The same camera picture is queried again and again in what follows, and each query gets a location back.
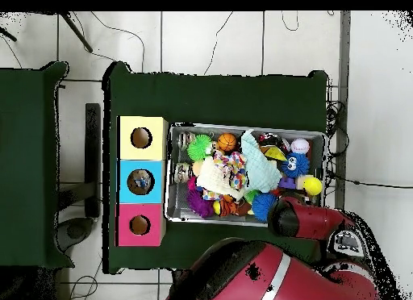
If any short black tripod leg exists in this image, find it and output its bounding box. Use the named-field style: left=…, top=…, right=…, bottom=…
left=0, top=25, right=18, bottom=42

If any blue spiky ball with eyes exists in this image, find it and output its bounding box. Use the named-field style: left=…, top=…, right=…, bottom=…
left=281, top=152, right=311, bottom=178

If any crushed clear bottle blue label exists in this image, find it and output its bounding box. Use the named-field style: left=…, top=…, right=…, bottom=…
left=135, top=170, right=155, bottom=191

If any grey rounded base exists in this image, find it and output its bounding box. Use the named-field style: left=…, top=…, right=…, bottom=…
left=56, top=216, right=95, bottom=253

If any shallow mesh bin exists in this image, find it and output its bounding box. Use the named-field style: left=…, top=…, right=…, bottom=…
left=165, top=121, right=326, bottom=230

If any thin black floor cable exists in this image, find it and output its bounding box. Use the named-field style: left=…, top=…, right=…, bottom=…
left=203, top=11, right=235, bottom=76
left=71, top=11, right=145, bottom=73

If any grey floor rail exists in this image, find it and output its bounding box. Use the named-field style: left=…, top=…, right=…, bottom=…
left=333, top=10, right=352, bottom=211

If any yellow plastic ball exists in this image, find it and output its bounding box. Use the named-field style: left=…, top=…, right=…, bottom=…
left=302, top=176, right=323, bottom=197

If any black cable with connector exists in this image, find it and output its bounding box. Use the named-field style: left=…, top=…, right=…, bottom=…
left=324, top=169, right=413, bottom=190

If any multicolour patterned fabric bow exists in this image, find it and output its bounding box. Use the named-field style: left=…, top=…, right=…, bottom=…
left=212, top=149, right=249, bottom=190

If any green spiky ball toy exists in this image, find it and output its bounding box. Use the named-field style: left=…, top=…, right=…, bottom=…
left=186, top=133, right=214, bottom=161

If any thin black cable loop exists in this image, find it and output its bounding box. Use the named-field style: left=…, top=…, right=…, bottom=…
left=281, top=11, right=300, bottom=32

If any black cable bundle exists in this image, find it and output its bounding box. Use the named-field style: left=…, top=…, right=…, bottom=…
left=324, top=99, right=350, bottom=159

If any mint waffle cloth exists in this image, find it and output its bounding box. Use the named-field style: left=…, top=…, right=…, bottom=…
left=240, top=129, right=282, bottom=194

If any orange toy basketball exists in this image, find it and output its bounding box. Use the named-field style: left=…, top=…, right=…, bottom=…
left=217, top=132, right=237, bottom=152

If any white toy baseball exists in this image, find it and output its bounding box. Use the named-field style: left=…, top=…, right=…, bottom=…
left=290, top=137, right=311, bottom=155

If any dark green tablecloth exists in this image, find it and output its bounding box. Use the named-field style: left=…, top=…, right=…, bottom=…
left=102, top=60, right=330, bottom=275
left=0, top=61, right=75, bottom=269

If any cream waffle cloth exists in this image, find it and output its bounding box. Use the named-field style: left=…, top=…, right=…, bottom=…
left=195, top=156, right=246, bottom=201

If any yellow cheese wedge toy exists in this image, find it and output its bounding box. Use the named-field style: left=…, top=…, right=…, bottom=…
left=264, top=145, right=287, bottom=162

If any black upright panel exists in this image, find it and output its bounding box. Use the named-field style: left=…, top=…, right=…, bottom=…
left=84, top=102, right=102, bottom=219

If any wooden box with three holes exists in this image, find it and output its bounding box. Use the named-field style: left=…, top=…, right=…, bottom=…
left=115, top=115, right=169, bottom=248

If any small blue spiky ball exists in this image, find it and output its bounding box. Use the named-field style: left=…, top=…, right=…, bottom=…
left=251, top=192, right=278, bottom=223

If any long black tripod leg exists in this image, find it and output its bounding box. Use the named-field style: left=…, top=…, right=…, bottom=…
left=59, top=11, right=94, bottom=53

